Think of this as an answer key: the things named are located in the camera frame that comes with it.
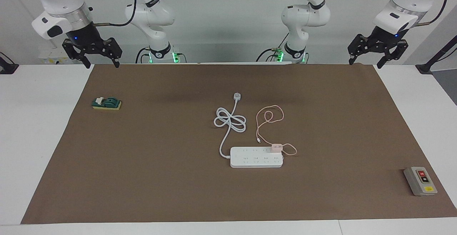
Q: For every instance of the pink charger adapter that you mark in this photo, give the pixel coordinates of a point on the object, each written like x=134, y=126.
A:
x=277, y=147

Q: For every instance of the brown table mat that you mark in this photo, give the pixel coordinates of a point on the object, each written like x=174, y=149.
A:
x=142, y=192

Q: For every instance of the white power strip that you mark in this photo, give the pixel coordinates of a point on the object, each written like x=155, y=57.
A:
x=253, y=158

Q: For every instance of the grey on-off switch box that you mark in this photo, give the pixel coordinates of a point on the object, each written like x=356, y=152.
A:
x=420, y=181

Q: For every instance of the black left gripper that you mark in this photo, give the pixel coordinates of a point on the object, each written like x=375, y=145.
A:
x=383, y=38

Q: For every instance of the green knife switch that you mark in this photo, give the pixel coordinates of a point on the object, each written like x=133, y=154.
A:
x=106, y=103

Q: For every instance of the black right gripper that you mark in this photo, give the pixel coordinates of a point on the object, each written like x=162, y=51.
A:
x=85, y=40

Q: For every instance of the black clamp stand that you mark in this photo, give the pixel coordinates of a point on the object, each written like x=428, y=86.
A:
x=7, y=67
x=426, y=68

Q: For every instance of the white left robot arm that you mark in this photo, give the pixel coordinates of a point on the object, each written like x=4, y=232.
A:
x=303, y=17

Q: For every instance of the white wall box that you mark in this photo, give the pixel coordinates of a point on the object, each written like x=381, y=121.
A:
x=48, y=59

